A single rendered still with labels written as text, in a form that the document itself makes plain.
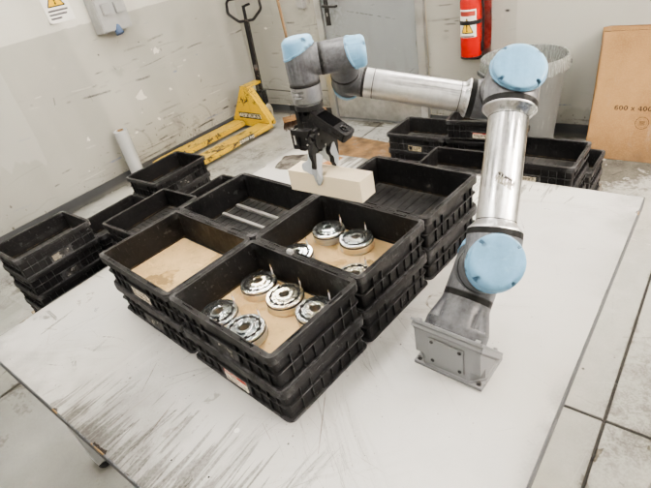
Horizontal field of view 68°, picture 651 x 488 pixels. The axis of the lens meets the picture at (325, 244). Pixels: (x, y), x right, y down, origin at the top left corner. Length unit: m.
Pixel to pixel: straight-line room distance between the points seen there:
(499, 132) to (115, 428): 1.15
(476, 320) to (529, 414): 0.22
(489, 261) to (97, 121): 4.02
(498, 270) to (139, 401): 0.95
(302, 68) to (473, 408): 0.86
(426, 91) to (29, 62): 3.59
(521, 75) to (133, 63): 4.05
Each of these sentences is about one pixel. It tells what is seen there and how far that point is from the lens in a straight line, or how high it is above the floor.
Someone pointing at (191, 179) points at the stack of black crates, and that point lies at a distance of 3.09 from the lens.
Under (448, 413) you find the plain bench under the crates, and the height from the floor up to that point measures 0.70.
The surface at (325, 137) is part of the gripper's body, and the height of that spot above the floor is 1.20.
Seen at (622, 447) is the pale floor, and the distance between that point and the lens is 2.06.
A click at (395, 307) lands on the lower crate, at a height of 0.73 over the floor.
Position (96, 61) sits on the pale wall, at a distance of 4.68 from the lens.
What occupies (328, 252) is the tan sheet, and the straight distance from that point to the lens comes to 1.46.
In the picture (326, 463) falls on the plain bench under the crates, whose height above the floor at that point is 0.70.
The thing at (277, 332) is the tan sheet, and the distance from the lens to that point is 1.23.
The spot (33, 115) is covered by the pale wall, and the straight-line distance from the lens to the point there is 4.45.
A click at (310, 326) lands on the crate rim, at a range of 1.08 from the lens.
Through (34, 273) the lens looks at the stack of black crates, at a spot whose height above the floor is 0.49.
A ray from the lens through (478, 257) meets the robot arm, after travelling 1.02.
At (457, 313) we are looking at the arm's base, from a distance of 1.15.
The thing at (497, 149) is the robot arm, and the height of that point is 1.19.
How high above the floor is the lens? 1.65
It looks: 33 degrees down
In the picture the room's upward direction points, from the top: 12 degrees counter-clockwise
